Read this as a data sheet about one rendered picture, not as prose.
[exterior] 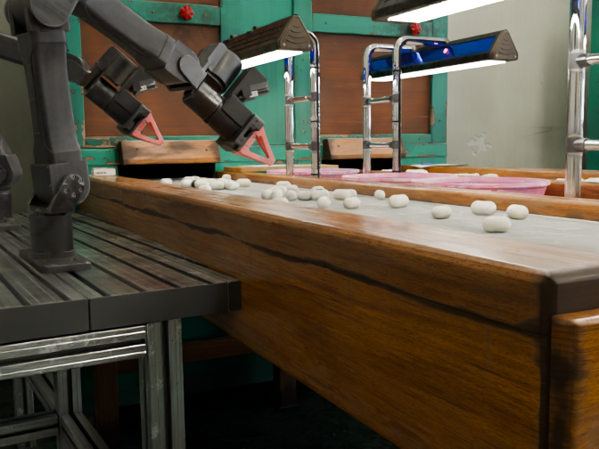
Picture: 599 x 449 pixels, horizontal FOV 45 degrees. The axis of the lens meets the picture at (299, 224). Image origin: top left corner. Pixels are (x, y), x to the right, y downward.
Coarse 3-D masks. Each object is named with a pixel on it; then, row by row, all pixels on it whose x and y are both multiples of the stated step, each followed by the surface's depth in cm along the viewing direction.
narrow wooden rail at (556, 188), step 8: (464, 176) 168; (472, 176) 166; (480, 176) 166; (488, 176) 165; (496, 176) 165; (552, 184) 143; (560, 184) 141; (584, 184) 136; (592, 184) 134; (552, 192) 143; (560, 192) 141; (584, 192) 136; (592, 192) 134
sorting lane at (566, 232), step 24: (240, 192) 159; (384, 216) 104; (408, 216) 104; (432, 216) 103; (456, 216) 103; (480, 216) 103; (528, 216) 102; (552, 216) 100; (528, 240) 78; (552, 240) 78; (576, 240) 78
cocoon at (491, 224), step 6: (492, 216) 85; (498, 216) 85; (504, 216) 85; (486, 222) 85; (492, 222) 85; (498, 222) 85; (504, 222) 85; (510, 222) 85; (486, 228) 85; (492, 228) 85; (498, 228) 85; (504, 228) 85
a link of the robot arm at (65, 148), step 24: (24, 0) 103; (24, 24) 106; (24, 48) 106; (48, 48) 105; (48, 72) 106; (48, 96) 106; (48, 120) 107; (72, 120) 109; (48, 144) 107; (72, 144) 109; (48, 168) 107; (72, 168) 109; (48, 192) 108
